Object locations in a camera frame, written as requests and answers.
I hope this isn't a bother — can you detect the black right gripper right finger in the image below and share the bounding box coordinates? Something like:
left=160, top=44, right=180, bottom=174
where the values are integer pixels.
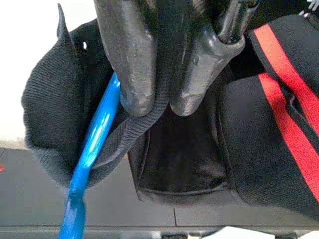
left=170, top=0, right=260, bottom=117

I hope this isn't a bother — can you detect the blue plastic hanger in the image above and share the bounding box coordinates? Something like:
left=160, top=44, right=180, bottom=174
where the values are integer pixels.
left=57, top=72, right=122, bottom=239

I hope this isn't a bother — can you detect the black garment with green logo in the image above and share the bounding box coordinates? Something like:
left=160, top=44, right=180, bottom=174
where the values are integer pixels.
left=21, top=2, right=319, bottom=217

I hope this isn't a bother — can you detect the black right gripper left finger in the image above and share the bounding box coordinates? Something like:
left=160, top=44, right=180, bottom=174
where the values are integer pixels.
left=93, top=0, right=158, bottom=118

